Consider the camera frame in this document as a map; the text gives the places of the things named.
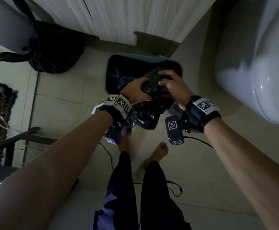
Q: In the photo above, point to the person's left hand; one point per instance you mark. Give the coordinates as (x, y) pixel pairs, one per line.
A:
(132, 89)

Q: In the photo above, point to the person's right hand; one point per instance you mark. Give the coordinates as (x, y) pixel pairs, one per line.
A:
(178, 89)

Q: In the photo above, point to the person's right fingers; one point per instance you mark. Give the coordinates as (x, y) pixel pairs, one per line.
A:
(167, 74)

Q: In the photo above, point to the person's left fingers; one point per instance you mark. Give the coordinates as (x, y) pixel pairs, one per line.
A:
(145, 81)

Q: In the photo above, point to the black plastic bag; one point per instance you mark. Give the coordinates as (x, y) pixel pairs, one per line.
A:
(145, 112)

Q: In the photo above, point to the person's left forearm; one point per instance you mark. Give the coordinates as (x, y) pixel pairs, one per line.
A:
(46, 174)

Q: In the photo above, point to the person's right forearm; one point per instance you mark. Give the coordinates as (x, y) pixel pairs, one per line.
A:
(247, 165)

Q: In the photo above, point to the teal trash bin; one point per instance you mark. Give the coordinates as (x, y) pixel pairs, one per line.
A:
(127, 67)

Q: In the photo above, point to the black left wristband with markers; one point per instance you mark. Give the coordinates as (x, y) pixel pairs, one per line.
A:
(119, 104)

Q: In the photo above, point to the black wristband with markers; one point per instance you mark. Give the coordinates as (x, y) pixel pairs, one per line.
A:
(200, 112)
(119, 104)

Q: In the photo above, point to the black right wristband with markers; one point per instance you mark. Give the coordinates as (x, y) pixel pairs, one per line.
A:
(200, 112)

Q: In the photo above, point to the person's left foot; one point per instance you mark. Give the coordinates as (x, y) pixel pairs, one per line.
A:
(123, 145)

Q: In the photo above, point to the person's foot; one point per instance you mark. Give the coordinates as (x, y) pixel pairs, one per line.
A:
(123, 145)
(157, 153)

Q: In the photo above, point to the white wood-grain cabinet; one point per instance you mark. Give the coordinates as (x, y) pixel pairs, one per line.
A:
(130, 14)

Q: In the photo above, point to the person's right foot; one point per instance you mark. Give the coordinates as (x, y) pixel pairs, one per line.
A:
(157, 153)

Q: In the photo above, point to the tied black garbage bag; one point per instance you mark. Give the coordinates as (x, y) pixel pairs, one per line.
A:
(55, 50)

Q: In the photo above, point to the white toilet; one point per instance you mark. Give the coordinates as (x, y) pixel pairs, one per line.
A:
(261, 59)

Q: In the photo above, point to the person's dark blue trousers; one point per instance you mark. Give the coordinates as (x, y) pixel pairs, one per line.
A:
(154, 198)

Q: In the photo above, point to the black metal stand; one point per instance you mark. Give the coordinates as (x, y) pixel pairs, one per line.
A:
(17, 141)

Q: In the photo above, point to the grey door panel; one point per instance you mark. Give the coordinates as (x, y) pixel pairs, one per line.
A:
(7, 23)

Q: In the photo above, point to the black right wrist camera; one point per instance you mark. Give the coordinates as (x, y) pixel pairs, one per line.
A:
(174, 131)

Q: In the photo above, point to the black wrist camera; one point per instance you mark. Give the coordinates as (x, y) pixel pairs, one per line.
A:
(116, 134)
(174, 131)

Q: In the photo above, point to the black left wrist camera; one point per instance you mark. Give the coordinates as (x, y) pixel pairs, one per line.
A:
(116, 134)

